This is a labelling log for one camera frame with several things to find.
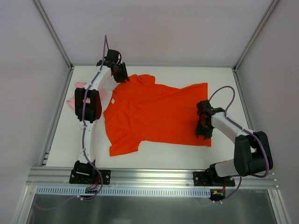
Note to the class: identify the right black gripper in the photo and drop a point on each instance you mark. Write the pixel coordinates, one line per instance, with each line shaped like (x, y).
(203, 126)

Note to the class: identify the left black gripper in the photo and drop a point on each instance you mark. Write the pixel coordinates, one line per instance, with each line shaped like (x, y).
(121, 73)

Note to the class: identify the orange t shirt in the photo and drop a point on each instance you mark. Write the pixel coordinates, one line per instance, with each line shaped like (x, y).
(142, 110)

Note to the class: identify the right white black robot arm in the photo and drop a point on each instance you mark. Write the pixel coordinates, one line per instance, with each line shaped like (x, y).
(252, 153)

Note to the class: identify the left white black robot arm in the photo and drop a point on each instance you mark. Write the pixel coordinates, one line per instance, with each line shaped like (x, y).
(88, 110)

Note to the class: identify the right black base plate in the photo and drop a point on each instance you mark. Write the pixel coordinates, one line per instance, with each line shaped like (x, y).
(204, 179)

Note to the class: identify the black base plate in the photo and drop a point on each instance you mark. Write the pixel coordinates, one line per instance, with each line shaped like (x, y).
(80, 178)
(204, 179)

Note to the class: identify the right aluminium frame post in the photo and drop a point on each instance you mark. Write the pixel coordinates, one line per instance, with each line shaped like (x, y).
(266, 16)

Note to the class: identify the aluminium frame post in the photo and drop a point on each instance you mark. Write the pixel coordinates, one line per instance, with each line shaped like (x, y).
(46, 20)
(266, 16)

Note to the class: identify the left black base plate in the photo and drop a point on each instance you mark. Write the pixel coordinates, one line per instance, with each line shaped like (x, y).
(80, 178)

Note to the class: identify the left aluminium frame post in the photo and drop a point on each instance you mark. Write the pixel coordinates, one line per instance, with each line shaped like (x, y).
(46, 20)

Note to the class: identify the aluminium mounting rail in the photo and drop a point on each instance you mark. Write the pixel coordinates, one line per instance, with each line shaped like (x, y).
(156, 178)

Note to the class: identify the white slotted cable duct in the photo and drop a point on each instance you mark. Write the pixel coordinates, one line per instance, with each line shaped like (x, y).
(123, 191)

